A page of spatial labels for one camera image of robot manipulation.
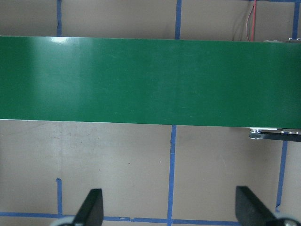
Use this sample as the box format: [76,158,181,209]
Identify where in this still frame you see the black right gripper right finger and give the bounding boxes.
[235,186,278,226]

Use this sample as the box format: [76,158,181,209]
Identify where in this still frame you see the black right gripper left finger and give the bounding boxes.
[73,188,104,226]

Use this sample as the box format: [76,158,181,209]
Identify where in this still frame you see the green conveyor belt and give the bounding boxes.
[0,36,301,142]

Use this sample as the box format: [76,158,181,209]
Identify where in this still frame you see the red and black wires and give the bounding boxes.
[235,0,258,42]

